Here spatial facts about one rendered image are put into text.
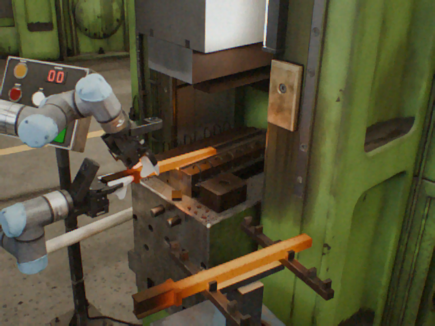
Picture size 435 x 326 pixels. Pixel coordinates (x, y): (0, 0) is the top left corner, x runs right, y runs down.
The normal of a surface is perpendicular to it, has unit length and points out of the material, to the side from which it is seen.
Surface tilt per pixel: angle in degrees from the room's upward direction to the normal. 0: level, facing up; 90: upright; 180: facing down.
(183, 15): 90
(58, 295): 0
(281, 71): 90
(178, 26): 90
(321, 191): 90
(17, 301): 0
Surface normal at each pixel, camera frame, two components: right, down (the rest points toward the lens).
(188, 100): 0.68, 0.34
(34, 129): -0.15, 0.44
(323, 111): -0.73, 0.29
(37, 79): -0.31, -0.10
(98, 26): 0.41, 0.47
